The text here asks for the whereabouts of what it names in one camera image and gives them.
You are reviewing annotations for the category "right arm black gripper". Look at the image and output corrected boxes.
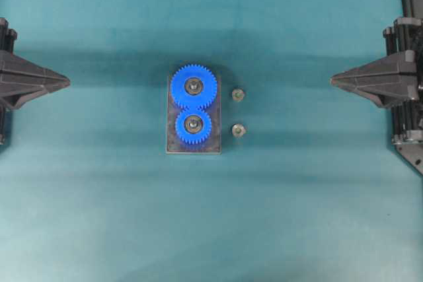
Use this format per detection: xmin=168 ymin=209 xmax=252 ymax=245
xmin=330 ymin=17 xmax=422 ymax=145

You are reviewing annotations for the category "threaded shaft in large gear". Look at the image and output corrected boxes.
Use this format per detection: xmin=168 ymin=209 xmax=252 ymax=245
xmin=189 ymin=81 xmax=200 ymax=92

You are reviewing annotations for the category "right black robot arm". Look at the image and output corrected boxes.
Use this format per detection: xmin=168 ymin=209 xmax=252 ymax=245
xmin=330 ymin=0 xmax=422 ymax=145

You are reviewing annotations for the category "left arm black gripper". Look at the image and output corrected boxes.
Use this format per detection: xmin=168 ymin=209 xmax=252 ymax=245
xmin=0 ymin=17 xmax=71 ymax=110

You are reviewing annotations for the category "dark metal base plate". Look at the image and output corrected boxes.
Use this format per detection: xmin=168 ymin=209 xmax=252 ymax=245
xmin=165 ymin=72 xmax=222 ymax=155

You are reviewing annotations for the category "large blue plastic gear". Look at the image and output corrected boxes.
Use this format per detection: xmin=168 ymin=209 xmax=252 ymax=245
xmin=170 ymin=64 xmax=218 ymax=109

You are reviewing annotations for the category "metal washer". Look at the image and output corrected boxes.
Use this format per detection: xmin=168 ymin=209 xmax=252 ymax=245
xmin=231 ymin=123 xmax=247 ymax=138
xmin=231 ymin=88 xmax=245 ymax=102

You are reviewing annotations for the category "threaded shaft in small gear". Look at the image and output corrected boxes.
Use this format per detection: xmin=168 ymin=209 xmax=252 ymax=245
xmin=187 ymin=119 xmax=199 ymax=131

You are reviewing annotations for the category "small blue plastic gear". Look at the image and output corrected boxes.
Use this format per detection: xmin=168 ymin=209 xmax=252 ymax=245
xmin=175 ymin=109 xmax=212 ymax=145

